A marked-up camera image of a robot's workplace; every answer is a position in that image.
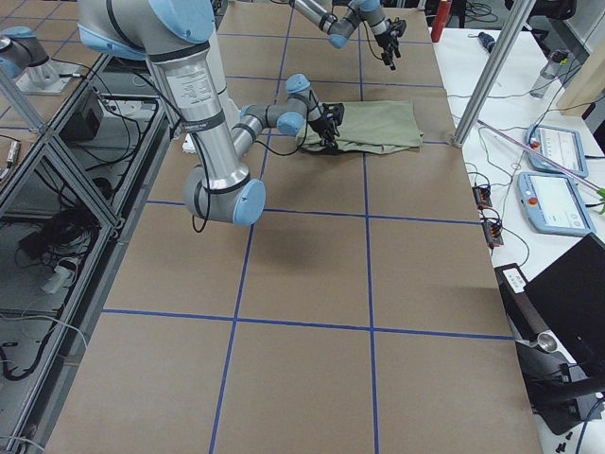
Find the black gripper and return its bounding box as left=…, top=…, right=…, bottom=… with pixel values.
left=375, top=23, right=402, bottom=71
left=309, top=111, right=339, bottom=151

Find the light green long-sleeve shirt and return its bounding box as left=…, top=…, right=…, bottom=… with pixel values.
left=296, top=100, right=424, bottom=155

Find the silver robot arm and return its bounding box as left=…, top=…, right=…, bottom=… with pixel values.
left=78, top=1, right=344, bottom=226
left=287, top=0, right=406, bottom=71

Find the red cylinder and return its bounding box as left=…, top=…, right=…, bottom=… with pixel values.
left=430, top=0, right=452, bottom=44

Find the clear water bottle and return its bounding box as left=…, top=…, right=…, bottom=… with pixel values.
left=529, top=49, right=571, bottom=98

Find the upper blue teach pendant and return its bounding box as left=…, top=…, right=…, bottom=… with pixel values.
left=526, top=125, right=589, bottom=177

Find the blue teach pendant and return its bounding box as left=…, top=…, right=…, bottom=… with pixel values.
left=517, top=172, right=596, bottom=237
left=526, top=125, right=589, bottom=177

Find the lower blue teach pendant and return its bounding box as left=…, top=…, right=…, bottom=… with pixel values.
left=517, top=172, right=596, bottom=237

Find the metal reaching stick white hook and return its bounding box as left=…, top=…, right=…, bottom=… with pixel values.
left=476, top=119, right=604, bottom=205

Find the black monitor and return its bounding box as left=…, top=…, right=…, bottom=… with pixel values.
left=525, top=234, right=604, bottom=376

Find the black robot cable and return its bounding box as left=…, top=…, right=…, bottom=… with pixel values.
left=257, top=131, right=308, bottom=158

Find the aluminium frame post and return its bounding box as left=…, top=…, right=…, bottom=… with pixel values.
left=452, top=0, right=536, bottom=148

